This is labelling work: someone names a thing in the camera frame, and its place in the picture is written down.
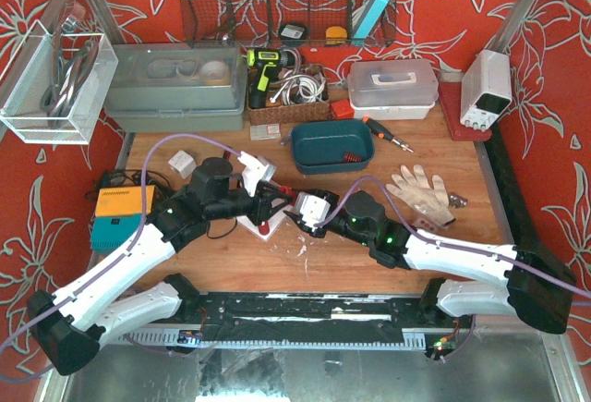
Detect red large spring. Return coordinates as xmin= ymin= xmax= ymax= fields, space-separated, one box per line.
xmin=258 ymin=222 xmax=270 ymax=236

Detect white timer switch box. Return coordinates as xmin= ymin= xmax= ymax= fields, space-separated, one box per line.
xmin=413 ymin=217 xmax=439 ymax=232

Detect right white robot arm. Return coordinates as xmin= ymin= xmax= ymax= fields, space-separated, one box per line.
xmin=287 ymin=189 xmax=575 ymax=335

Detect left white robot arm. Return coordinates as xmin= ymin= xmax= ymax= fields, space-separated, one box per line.
xmin=27 ymin=152 xmax=292 ymax=376

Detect red spring front tray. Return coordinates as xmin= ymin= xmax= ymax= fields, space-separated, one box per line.
xmin=343 ymin=152 xmax=363 ymax=164

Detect dark green plastic tray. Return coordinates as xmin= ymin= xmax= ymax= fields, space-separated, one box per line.
xmin=290 ymin=119 xmax=375 ymax=175

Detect small clear parts box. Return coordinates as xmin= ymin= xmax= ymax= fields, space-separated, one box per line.
xmin=249 ymin=124 xmax=281 ymax=141

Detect woven brown basket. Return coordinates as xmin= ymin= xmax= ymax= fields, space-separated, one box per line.
xmin=245 ymin=87 xmax=332 ymax=125

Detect small white cube block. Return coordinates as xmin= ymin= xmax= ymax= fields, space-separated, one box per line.
xmin=168 ymin=151 xmax=197 ymax=179

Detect small orange red box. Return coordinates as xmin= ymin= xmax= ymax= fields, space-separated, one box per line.
xmin=330 ymin=99 xmax=355 ymax=120

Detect white work glove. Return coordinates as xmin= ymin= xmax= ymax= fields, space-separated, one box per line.
xmin=385 ymin=164 xmax=455 ymax=227

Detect white clear lidded case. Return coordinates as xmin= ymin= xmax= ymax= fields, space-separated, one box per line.
xmin=347 ymin=59 xmax=439 ymax=120

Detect small metal hardware pieces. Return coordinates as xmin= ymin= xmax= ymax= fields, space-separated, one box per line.
xmin=449 ymin=193 xmax=467 ymax=209

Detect orange teal device box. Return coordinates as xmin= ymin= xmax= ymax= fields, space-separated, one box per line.
xmin=90 ymin=186 xmax=142 ymax=254

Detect red flat case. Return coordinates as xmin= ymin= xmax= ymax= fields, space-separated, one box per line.
xmin=438 ymin=82 xmax=492 ymax=142

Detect grey plastic storage box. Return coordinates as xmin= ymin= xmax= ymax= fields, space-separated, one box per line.
xmin=103 ymin=43 xmax=247 ymax=133

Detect black round tape measure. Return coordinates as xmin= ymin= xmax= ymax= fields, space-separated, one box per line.
xmin=278 ymin=22 xmax=308 ymax=47

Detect yellow tape measure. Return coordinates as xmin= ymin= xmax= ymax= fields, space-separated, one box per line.
xmin=325 ymin=26 xmax=348 ymax=47

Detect white power supply unit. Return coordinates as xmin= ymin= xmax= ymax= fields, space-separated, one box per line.
xmin=459 ymin=50 xmax=512 ymax=132

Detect blue white book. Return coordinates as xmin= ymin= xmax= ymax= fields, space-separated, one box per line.
xmin=351 ymin=0 xmax=391 ymax=46

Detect clear acrylic side bin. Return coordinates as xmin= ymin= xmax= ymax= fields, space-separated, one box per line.
xmin=1 ymin=21 xmax=118 ymax=145

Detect white peg base plate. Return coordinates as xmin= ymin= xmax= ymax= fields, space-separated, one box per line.
xmin=237 ymin=211 xmax=286 ymax=241

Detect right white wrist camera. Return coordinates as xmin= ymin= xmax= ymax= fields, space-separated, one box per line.
xmin=294 ymin=192 xmax=331 ymax=228

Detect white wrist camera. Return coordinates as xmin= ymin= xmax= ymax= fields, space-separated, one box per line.
xmin=294 ymin=192 xmax=331 ymax=228
xmin=237 ymin=152 xmax=276 ymax=197

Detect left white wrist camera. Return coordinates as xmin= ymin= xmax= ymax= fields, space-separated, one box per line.
xmin=237 ymin=152 xmax=276 ymax=197

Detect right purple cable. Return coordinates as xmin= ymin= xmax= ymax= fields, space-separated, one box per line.
xmin=318 ymin=176 xmax=591 ymax=299

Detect purple cable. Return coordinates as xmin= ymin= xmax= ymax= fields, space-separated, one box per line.
xmin=318 ymin=176 xmax=591 ymax=299
xmin=0 ymin=132 xmax=246 ymax=384

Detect orange handled soldering iron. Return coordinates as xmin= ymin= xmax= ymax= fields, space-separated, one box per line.
xmin=362 ymin=116 xmax=414 ymax=152

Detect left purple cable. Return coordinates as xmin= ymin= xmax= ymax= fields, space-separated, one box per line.
xmin=0 ymin=132 xmax=246 ymax=384

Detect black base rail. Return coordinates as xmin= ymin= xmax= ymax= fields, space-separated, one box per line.
xmin=147 ymin=290 xmax=463 ymax=343

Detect white coiled cable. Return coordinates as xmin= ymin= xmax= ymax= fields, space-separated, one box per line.
xmin=284 ymin=73 xmax=327 ymax=104

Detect green black cordless drill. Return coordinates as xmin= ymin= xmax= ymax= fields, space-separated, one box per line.
xmin=247 ymin=48 xmax=296 ymax=109

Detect black wire hanging basket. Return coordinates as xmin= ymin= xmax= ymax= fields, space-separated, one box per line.
xmin=179 ymin=0 xmax=398 ymax=50

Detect black cable duct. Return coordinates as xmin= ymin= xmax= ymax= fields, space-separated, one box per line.
xmin=484 ymin=124 xmax=541 ymax=250

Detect grey cables in bin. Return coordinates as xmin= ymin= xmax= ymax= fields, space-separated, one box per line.
xmin=40 ymin=27 xmax=101 ymax=128

